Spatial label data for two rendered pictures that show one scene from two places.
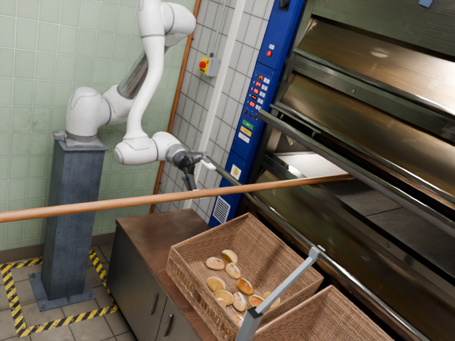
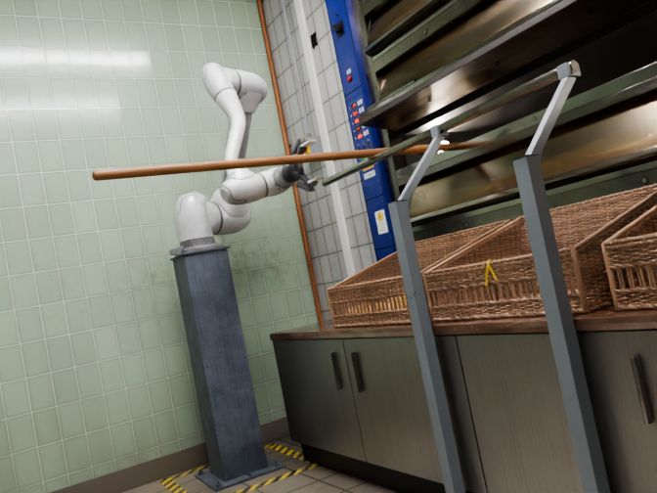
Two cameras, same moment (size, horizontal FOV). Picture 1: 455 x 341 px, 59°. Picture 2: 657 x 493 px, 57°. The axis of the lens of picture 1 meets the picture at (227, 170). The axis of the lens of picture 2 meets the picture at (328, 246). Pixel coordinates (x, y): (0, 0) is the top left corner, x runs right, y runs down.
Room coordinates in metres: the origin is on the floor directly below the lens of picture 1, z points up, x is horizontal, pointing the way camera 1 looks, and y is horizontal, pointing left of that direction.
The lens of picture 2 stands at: (-0.70, -0.40, 0.77)
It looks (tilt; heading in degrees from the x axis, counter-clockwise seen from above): 3 degrees up; 13
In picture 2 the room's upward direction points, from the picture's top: 11 degrees counter-clockwise
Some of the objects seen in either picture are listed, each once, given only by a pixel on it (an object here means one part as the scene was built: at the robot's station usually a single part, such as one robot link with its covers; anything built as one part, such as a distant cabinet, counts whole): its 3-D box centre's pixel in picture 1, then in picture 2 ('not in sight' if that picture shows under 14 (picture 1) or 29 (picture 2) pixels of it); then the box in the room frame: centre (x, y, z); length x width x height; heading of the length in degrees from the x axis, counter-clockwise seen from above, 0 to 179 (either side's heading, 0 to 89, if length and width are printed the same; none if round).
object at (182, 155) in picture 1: (187, 164); (295, 170); (1.53, 0.17, 1.20); 0.09 x 0.07 x 0.08; 44
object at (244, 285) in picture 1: (245, 285); not in sight; (1.61, -0.25, 0.62); 0.10 x 0.07 x 0.06; 50
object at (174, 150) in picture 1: (178, 155); (286, 175); (1.58, 0.22, 1.20); 0.09 x 0.06 x 0.09; 134
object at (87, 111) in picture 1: (85, 109); (194, 216); (1.87, 0.77, 1.17); 0.18 x 0.16 x 0.22; 152
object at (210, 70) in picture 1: (208, 65); (311, 148); (2.38, 0.28, 1.46); 0.10 x 0.07 x 0.10; 44
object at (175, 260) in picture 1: (241, 273); (417, 276); (1.56, -0.20, 0.72); 0.56 x 0.49 x 0.28; 45
